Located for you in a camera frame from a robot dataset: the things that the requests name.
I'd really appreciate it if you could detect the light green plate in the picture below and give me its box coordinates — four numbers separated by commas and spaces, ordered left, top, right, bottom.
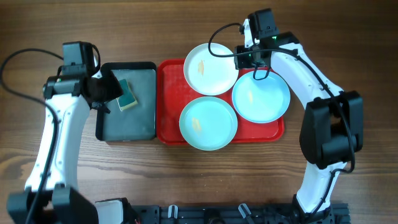
179, 96, 238, 151

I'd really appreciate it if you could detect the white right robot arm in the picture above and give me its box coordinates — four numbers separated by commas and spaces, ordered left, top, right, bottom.
234, 32, 363, 219

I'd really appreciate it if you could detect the white plate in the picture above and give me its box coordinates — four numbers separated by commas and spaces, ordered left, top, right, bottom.
183, 43, 239, 96

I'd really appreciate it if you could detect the green yellow sponge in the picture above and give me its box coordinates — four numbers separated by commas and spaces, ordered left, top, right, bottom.
117, 79, 138, 111

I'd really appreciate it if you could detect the light blue plate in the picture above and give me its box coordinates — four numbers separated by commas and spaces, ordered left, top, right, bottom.
231, 70, 290, 124

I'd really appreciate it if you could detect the black water tray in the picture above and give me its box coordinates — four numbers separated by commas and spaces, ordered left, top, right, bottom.
96, 62, 157, 141

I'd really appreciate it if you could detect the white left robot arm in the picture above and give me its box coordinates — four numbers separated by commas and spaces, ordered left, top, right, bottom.
7, 93, 123, 223

